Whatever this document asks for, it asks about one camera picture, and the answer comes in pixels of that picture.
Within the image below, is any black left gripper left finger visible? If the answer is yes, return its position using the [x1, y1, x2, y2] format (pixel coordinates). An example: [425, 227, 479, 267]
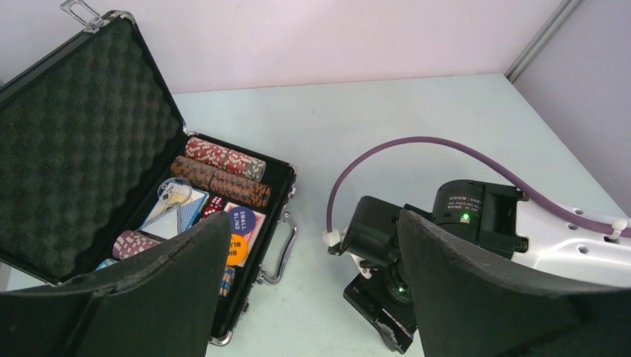
[1, 212, 231, 356]

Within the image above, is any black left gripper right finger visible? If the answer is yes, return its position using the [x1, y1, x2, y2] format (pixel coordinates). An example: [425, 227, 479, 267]
[397, 210, 630, 356]

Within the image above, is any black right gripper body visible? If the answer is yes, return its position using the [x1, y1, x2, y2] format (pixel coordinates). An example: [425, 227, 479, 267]
[327, 196, 432, 354]

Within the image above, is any blue card deck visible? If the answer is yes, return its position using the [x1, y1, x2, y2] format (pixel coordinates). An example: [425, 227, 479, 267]
[139, 180, 209, 239]

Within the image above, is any clear dealer button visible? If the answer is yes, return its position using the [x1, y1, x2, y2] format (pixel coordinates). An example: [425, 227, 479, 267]
[157, 177, 193, 208]

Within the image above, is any blue small blind button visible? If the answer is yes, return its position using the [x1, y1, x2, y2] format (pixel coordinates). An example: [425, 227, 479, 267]
[228, 206, 257, 236]

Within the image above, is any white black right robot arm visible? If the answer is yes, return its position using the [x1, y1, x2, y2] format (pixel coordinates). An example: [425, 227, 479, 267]
[322, 180, 630, 356]

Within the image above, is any purple chip row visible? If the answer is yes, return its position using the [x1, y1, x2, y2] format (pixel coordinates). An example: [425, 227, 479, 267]
[112, 231, 160, 260]

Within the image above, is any yellow big blind button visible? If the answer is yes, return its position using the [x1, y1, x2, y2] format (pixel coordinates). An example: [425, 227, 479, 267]
[226, 234, 249, 267]

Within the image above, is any red card deck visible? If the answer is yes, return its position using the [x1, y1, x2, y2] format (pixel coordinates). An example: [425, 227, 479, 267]
[224, 202, 266, 267]

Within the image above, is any red dice row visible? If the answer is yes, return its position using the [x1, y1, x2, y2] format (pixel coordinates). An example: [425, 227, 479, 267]
[199, 196, 225, 221]

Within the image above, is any brown orange chip row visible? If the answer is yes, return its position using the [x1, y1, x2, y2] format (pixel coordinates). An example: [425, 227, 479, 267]
[170, 155, 272, 208]

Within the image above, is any black aluminium poker case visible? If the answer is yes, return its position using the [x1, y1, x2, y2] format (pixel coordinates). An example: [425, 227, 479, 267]
[1, 10, 296, 347]

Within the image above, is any red white chip row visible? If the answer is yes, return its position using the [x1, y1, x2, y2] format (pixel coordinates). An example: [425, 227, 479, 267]
[185, 137, 266, 181]

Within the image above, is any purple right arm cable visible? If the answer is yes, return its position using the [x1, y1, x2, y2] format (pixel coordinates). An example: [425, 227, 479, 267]
[325, 136, 631, 241]

